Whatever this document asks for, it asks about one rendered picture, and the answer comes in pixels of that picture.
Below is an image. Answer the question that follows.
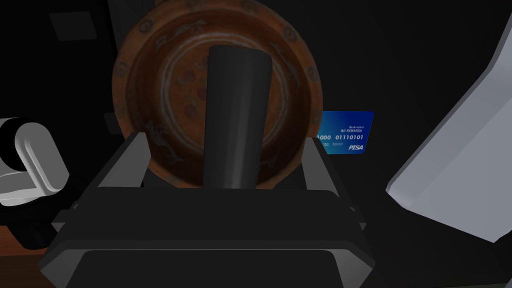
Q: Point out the black cylinder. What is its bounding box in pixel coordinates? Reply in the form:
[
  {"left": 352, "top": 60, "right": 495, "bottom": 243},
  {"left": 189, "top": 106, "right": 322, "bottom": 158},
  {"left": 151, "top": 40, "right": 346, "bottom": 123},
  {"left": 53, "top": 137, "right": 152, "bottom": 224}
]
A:
[{"left": 202, "top": 44, "right": 273, "bottom": 190}]

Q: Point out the brown patterned bowl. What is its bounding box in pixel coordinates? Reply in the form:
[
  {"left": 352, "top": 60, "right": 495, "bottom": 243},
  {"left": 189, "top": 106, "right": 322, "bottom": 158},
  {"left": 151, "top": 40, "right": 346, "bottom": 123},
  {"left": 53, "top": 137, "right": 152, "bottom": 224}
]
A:
[{"left": 111, "top": 0, "right": 324, "bottom": 190}]

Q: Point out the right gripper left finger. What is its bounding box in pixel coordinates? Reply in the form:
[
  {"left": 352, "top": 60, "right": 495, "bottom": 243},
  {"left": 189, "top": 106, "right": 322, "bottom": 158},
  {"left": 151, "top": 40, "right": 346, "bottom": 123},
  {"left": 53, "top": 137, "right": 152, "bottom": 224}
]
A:
[{"left": 85, "top": 131, "right": 152, "bottom": 193}]

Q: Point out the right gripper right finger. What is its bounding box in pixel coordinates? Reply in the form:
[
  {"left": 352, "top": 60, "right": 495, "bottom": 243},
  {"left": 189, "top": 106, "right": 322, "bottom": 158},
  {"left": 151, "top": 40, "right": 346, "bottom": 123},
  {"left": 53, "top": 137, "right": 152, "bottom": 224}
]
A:
[{"left": 301, "top": 137, "right": 352, "bottom": 203}]

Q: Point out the blue bank card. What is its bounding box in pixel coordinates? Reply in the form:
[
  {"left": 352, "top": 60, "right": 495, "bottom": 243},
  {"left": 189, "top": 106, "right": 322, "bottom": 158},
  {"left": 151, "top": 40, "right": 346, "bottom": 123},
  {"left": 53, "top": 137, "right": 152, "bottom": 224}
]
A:
[{"left": 315, "top": 110, "right": 375, "bottom": 156}]

